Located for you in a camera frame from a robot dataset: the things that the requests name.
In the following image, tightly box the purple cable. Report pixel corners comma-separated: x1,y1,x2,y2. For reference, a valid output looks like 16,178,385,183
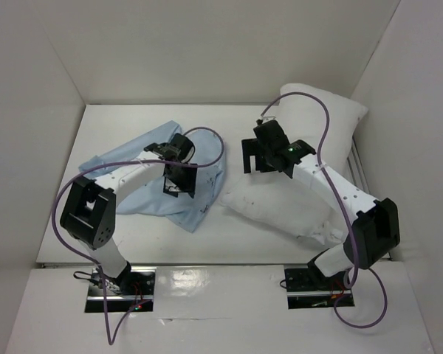
50,127,225,346
261,91,388,329

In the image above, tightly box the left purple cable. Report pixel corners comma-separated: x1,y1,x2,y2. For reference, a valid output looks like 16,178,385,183
50,127,225,346

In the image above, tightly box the white pillow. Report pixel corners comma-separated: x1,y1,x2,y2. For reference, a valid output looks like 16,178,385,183
221,83,368,246

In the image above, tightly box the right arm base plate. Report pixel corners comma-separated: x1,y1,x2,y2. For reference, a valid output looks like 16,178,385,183
279,266,354,310

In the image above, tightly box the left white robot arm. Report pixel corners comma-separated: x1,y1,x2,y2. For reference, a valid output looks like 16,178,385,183
60,133,197,294

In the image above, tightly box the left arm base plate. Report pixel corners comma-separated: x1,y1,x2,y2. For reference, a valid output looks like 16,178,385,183
73,267,156,313

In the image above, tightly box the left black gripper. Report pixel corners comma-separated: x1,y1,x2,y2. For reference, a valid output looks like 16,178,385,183
162,161,197,198

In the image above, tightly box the light blue pillowcase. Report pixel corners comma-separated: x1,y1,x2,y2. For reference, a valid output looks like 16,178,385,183
79,121,226,232

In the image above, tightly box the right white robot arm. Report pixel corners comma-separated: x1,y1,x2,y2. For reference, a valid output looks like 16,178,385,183
241,119,400,289

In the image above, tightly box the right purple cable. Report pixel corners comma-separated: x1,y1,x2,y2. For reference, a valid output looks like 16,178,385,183
261,91,388,329

